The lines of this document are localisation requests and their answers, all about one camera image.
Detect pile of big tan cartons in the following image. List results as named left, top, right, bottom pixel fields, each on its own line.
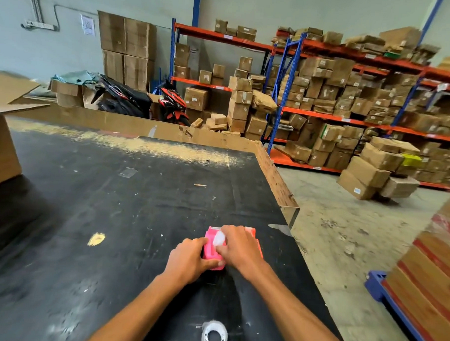
left=336, top=134, right=423, bottom=204

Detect white paper notice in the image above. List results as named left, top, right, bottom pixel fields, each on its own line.
left=80, top=14, right=97, bottom=37

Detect large open cardboard box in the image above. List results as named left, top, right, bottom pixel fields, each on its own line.
left=0, top=71, right=51, bottom=193

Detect wide blue orange shelf rack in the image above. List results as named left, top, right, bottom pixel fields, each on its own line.
left=263, top=29, right=450, bottom=192

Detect tall brown cardboard box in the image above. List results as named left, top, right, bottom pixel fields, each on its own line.
left=96, top=10, right=129, bottom=55
left=101, top=50, right=126, bottom=85
left=122, top=54, right=155, bottom=93
left=122, top=17, right=158, bottom=61

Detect blue plastic pallet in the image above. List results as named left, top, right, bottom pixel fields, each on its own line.
left=361, top=270, right=444, bottom=341

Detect person's right hand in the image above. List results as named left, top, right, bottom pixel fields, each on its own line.
left=213, top=224, right=275, bottom=283

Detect orange tape dispenser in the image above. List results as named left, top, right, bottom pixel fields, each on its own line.
left=243, top=226, right=265, bottom=260

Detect pink tape dispenser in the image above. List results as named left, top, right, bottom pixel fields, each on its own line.
left=201, top=226, right=229, bottom=272

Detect person's left hand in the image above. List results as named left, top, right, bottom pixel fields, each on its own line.
left=162, top=235, right=223, bottom=288

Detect white power strip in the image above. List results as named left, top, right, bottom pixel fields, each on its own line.
left=21, top=19, right=56, bottom=32

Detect narrow blue orange shelf rack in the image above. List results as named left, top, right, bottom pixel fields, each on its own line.
left=166, top=18, right=279, bottom=143

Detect small open cardboard box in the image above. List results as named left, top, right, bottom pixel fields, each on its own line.
left=49, top=80, right=85, bottom=108

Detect stack of red-striped cartons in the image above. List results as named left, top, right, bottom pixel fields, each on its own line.
left=383, top=181, right=450, bottom=341

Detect grey wall conduit pipes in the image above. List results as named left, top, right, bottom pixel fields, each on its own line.
left=25, top=0, right=45, bottom=23

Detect green tarp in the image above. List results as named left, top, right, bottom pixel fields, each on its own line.
left=51, top=68, right=100, bottom=86

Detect person's right forearm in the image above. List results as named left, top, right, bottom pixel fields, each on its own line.
left=246, top=264, right=358, bottom=341

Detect yellow-green box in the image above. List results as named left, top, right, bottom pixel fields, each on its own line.
left=400, top=153, right=423, bottom=169

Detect person's left forearm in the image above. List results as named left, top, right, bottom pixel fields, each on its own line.
left=85, top=268, right=187, bottom=341

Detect black motorcycle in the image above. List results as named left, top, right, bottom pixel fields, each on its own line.
left=91, top=74, right=154, bottom=120

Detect red motorcycle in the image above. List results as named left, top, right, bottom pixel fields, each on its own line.
left=152, top=80, right=193, bottom=127

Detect blue orange shelving with boxes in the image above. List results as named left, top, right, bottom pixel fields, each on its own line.
left=169, top=16, right=450, bottom=186

